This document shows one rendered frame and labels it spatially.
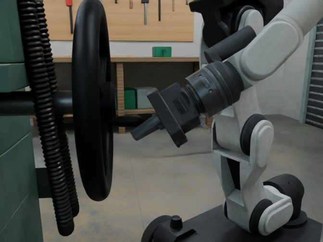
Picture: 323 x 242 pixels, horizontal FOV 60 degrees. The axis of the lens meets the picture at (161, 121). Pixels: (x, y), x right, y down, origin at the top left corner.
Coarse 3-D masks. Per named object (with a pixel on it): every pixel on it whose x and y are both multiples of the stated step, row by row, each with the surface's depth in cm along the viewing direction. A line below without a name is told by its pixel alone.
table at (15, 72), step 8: (0, 64) 29; (8, 64) 30; (16, 64) 32; (24, 64) 34; (0, 72) 29; (8, 72) 29; (16, 72) 31; (24, 72) 34; (0, 80) 29; (8, 80) 29; (16, 80) 31; (24, 80) 34; (0, 88) 29; (8, 88) 30; (16, 88) 31
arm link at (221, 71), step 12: (228, 36) 52; (240, 36) 51; (252, 36) 51; (216, 48) 51; (228, 48) 51; (240, 48) 52; (216, 60) 51; (228, 60) 52; (216, 72) 49; (228, 72) 49; (240, 72) 49; (228, 84) 48; (240, 84) 50; (252, 84) 49; (228, 96) 49
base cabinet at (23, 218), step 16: (16, 144) 55; (32, 144) 64; (0, 160) 48; (16, 160) 55; (32, 160) 64; (0, 176) 48; (16, 176) 54; (32, 176) 63; (0, 192) 48; (16, 192) 54; (32, 192) 62; (0, 208) 47; (16, 208) 54; (32, 208) 62; (0, 224) 47; (16, 224) 53; (32, 224) 62; (0, 240) 46; (16, 240) 53; (32, 240) 61
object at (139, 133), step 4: (156, 120) 51; (160, 120) 52; (148, 124) 52; (152, 124) 51; (156, 124) 51; (160, 124) 52; (144, 128) 52; (148, 128) 52; (152, 128) 52; (156, 128) 53; (160, 128) 52; (136, 132) 52; (140, 132) 52; (144, 132) 52; (148, 132) 53; (152, 132) 54; (132, 136) 52; (136, 136) 52; (140, 136) 53; (144, 136) 54; (136, 140) 53
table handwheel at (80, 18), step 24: (96, 0) 35; (96, 24) 31; (72, 48) 30; (96, 48) 30; (72, 72) 29; (96, 72) 29; (0, 96) 39; (24, 96) 40; (72, 96) 29; (96, 96) 29; (96, 120) 29; (96, 144) 29; (96, 168) 31; (96, 192) 34
